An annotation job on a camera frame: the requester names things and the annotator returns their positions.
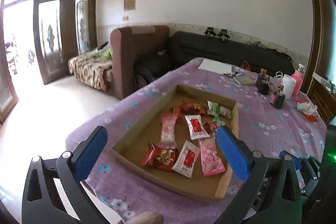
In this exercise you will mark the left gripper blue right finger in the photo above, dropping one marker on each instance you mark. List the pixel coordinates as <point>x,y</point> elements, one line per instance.
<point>240,159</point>

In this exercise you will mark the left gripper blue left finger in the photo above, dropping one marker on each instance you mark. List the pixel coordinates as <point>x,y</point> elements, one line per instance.
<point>41,202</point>

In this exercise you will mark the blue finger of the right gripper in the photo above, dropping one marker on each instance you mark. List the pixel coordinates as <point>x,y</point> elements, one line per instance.
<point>294,160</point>

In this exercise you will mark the pink bear snack packet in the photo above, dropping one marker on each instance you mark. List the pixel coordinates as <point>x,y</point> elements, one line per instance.
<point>210,161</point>

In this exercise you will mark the clear green snack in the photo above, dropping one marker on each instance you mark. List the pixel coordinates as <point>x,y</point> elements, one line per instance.
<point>218,122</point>

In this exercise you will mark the small red candy packet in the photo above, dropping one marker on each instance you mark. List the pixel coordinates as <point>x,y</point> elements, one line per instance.
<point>210,128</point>

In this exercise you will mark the green white candy packet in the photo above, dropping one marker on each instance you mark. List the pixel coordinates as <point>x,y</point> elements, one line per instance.
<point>216,109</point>

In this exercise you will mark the white red snack packet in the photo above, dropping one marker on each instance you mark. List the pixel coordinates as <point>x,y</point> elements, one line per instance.
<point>196,128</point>

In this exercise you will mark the red gold snack packet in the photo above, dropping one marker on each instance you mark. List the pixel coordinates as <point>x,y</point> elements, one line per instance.
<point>160,158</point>

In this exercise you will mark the red rectangular snack bar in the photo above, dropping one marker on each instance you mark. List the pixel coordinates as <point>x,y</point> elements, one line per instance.
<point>177,111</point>

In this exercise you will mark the large red snack bag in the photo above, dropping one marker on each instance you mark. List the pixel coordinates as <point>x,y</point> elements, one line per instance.
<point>194,108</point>

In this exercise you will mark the crumpled white cloth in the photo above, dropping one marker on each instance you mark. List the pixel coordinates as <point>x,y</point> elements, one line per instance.
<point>307,109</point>

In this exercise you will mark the black holder with cork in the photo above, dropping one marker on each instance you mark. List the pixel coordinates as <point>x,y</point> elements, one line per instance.
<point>262,83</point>
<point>277,98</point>

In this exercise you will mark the white plastic jar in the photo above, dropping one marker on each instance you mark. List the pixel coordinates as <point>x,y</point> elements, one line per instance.
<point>288,84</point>

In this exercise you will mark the pink sleeved water bottle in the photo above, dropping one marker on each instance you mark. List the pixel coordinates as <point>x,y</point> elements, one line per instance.
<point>298,75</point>

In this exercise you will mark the olive notebook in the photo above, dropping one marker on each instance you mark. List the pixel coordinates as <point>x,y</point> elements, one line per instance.
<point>244,80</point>

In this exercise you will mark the black marker pen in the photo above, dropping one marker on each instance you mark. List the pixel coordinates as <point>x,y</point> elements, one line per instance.
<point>233,74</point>

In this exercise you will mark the white paper sheet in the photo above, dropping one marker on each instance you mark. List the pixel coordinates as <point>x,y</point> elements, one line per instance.
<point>215,66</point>

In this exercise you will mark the tiger print blanket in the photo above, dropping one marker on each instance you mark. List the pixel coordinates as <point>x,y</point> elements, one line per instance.
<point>91,68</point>

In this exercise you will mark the black sofa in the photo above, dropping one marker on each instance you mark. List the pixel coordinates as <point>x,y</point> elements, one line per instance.
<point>182,47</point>

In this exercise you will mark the brown armchair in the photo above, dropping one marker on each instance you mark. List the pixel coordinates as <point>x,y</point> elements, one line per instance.
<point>128,45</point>

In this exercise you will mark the wooden glass door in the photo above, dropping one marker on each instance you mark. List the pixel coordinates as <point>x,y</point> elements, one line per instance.
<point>52,31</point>

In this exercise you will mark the phone on gripper mount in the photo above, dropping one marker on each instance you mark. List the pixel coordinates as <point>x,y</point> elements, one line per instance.
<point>327,167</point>

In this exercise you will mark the small wall plaque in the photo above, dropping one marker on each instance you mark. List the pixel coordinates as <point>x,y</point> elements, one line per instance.
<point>129,5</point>

